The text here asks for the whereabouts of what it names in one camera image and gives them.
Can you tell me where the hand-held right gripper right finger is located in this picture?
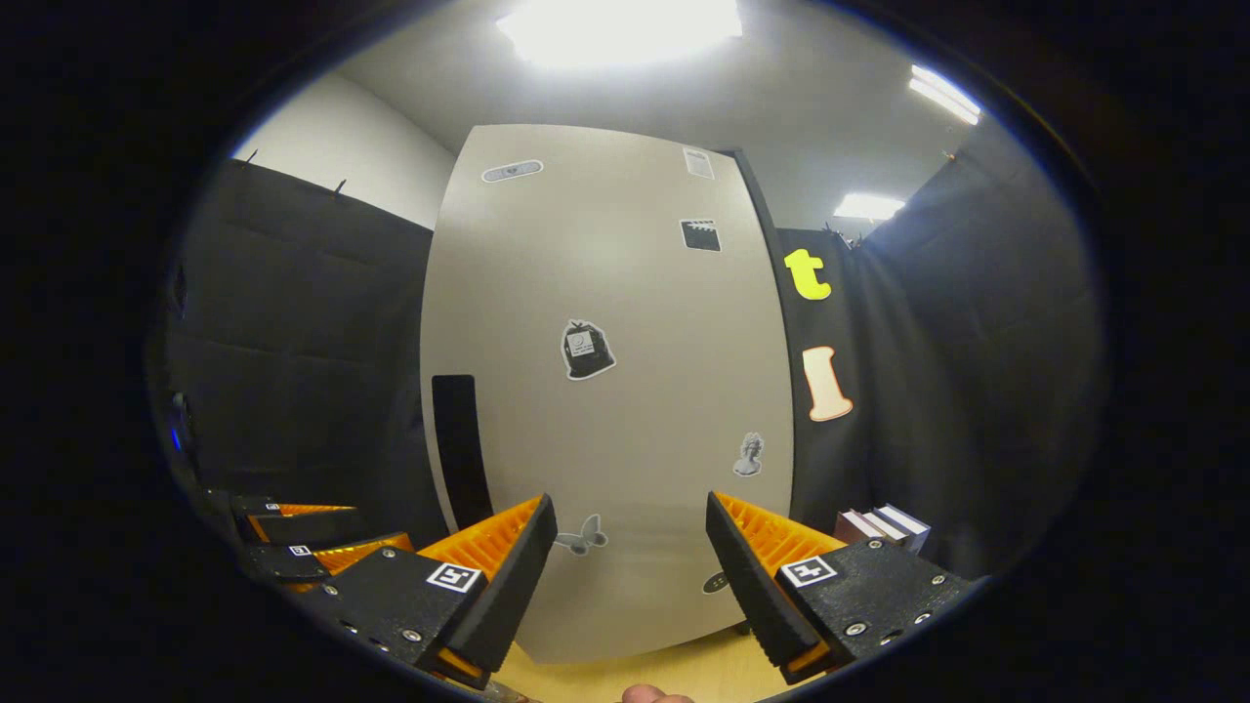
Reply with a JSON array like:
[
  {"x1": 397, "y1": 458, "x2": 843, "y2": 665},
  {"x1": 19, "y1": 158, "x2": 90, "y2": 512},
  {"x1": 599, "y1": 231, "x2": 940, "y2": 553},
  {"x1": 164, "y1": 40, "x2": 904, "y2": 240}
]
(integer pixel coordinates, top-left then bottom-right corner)
[{"x1": 705, "y1": 491, "x2": 987, "y2": 686}]

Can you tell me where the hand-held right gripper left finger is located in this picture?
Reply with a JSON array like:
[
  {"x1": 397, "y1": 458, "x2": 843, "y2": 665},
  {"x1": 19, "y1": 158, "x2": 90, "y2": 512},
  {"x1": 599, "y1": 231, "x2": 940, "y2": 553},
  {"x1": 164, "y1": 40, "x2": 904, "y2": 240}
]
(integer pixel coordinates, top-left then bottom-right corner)
[{"x1": 293, "y1": 493, "x2": 560, "y2": 692}]

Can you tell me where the black cabinet door handle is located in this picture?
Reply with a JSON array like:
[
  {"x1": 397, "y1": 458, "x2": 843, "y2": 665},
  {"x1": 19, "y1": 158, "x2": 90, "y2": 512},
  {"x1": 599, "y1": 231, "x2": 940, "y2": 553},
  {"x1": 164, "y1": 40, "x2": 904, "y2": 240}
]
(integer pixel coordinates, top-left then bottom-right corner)
[{"x1": 432, "y1": 374, "x2": 494, "y2": 531}]

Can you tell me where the beige cabinet door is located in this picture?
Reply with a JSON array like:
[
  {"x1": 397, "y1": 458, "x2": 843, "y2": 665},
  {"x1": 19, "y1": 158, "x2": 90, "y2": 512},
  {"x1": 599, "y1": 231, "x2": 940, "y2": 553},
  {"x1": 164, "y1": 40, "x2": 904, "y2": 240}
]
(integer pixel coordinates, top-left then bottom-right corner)
[{"x1": 420, "y1": 124, "x2": 794, "y2": 665}]

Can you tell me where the dark grey cabinet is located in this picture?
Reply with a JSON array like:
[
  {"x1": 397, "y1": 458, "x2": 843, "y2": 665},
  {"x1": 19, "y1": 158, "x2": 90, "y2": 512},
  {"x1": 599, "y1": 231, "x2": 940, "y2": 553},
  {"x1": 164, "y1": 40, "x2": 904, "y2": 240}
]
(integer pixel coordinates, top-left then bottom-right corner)
[{"x1": 728, "y1": 146, "x2": 804, "y2": 536}]

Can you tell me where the white spine book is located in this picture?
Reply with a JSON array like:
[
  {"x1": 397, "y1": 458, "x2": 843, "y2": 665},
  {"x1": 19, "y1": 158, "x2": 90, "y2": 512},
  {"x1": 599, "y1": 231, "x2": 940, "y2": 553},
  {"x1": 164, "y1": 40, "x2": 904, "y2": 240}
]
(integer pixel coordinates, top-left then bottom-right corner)
[{"x1": 859, "y1": 508, "x2": 909, "y2": 548}]

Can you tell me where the blue grey book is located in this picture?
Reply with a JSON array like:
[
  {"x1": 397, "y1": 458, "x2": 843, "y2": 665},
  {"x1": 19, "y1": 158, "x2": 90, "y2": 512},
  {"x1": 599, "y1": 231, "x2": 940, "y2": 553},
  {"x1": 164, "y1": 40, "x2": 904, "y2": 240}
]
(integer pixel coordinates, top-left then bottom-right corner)
[{"x1": 874, "y1": 503, "x2": 932, "y2": 556}]

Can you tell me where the black backdrop cloth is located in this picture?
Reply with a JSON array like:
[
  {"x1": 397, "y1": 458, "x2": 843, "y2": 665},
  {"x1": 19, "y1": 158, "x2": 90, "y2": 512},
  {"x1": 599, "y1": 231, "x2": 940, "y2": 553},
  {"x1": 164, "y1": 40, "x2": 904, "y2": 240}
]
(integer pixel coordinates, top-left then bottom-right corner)
[{"x1": 156, "y1": 117, "x2": 1109, "y2": 582}]

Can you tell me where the small ceiling light panel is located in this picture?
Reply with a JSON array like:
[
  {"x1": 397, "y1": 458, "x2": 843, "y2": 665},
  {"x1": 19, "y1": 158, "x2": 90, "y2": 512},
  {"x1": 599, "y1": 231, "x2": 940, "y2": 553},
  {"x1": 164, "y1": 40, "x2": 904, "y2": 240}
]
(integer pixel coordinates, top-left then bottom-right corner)
[{"x1": 833, "y1": 193, "x2": 906, "y2": 222}]

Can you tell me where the double strip ceiling light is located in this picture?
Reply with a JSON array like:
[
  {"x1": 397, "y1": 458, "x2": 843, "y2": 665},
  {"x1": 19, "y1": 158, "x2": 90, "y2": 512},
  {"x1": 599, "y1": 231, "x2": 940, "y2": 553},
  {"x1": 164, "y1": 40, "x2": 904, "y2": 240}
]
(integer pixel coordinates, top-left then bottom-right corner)
[{"x1": 908, "y1": 64, "x2": 982, "y2": 126}]

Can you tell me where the large ceiling light panel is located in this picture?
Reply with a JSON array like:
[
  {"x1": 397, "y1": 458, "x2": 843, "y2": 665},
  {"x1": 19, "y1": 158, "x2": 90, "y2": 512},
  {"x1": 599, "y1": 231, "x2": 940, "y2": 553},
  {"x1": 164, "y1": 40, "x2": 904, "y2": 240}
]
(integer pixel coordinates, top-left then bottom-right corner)
[{"x1": 496, "y1": 0, "x2": 743, "y2": 69}]

